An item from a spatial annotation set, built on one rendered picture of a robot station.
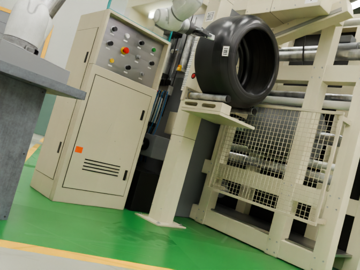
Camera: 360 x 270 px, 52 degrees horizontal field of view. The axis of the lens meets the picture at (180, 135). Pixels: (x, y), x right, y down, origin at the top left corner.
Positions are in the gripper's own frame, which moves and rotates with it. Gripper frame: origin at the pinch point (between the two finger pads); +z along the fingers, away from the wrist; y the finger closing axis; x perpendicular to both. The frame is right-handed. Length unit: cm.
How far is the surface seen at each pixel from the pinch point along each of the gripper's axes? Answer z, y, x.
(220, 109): 8.7, -10.3, 42.5
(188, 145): 22, 26, 70
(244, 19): 16.7, -10.0, -14.3
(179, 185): 20, 26, 98
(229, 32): 6.7, -9.3, -3.3
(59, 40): 264, 883, -115
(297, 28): 68, -14, -23
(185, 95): 9.2, 23.9, 35.7
